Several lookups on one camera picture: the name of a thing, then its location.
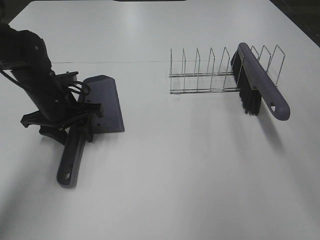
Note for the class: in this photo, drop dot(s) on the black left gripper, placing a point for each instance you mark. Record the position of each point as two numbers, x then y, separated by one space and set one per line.
54 116

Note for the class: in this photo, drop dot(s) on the purple plastic dustpan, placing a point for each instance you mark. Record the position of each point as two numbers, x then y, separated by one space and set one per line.
105 117

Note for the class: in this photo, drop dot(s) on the purple hand brush black bristles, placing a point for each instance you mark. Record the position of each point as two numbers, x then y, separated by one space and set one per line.
256 86

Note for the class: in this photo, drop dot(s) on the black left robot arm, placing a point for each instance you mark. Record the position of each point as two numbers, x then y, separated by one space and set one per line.
59 98

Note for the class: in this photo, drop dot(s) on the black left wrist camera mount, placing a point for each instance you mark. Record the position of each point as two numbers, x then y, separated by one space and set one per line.
66 80

